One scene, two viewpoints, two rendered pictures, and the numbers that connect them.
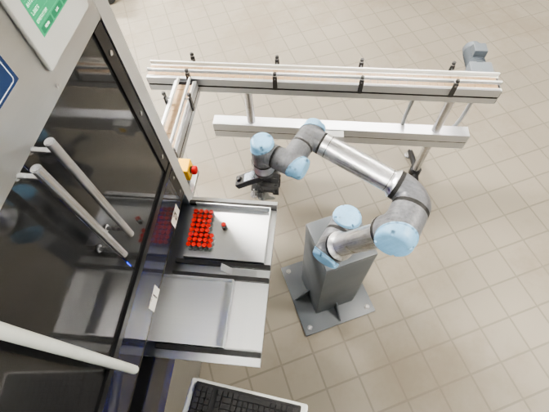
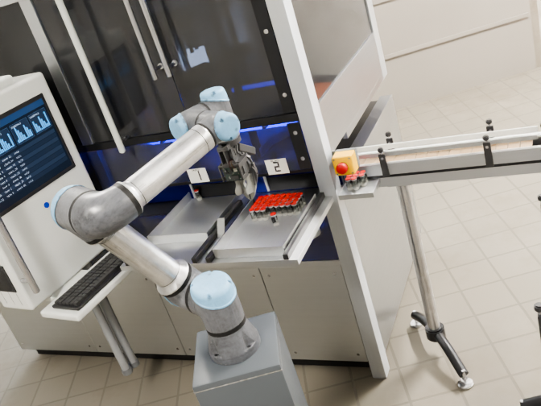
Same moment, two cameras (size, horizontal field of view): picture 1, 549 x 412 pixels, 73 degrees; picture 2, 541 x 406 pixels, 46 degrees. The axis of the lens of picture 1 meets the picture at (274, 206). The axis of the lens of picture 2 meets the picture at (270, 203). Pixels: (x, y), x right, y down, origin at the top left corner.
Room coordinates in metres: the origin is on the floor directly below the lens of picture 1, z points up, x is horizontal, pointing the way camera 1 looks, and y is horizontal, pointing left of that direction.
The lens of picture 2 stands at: (1.41, -1.62, 1.88)
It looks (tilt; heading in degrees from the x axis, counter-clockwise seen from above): 25 degrees down; 110
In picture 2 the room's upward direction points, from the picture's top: 18 degrees counter-clockwise
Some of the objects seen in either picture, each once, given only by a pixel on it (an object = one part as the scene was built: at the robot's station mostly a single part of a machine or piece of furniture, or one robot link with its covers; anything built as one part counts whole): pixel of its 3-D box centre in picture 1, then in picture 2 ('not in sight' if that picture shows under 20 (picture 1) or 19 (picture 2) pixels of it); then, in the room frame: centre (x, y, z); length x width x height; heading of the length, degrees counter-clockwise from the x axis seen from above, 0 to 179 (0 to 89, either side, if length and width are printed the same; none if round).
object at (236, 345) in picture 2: not in sight; (229, 333); (0.69, -0.29, 0.84); 0.15 x 0.15 x 0.10
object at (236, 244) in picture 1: (228, 232); (266, 225); (0.70, 0.21, 0.90); 0.34 x 0.26 x 0.04; 80
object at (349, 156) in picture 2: (183, 169); (345, 162); (0.99, 0.40, 0.99); 0.08 x 0.07 x 0.07; 81
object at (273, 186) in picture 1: (267, 178); (233, 158); (0.74, 0.02, 1.24); 0.09 x 0.08 x 0.12; 81
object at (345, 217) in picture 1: (345, 222); (215, 300); (0.68, -0.29, 0.96); 0.13 x 0.12 x 0.14; 145
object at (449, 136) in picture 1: (336, 131); not in sight; (1.57, -0.44, 0.49); 1.60 x 0.08 x 0.12; 81
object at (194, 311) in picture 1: (186, 309); (198, 214); (0.39, 0.37, 0.90); 0.34 x 0.26 x 0.04; 81
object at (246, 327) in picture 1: (212, 271); (231, 227); (0.54, 0.28, 0.87); 0.70 x 0.48 x 0.02; 171
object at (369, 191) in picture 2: (181, 181); (360, 187); (1.01, 0.43, 0.87); 0.14 x 0.13 x 0.02; 81
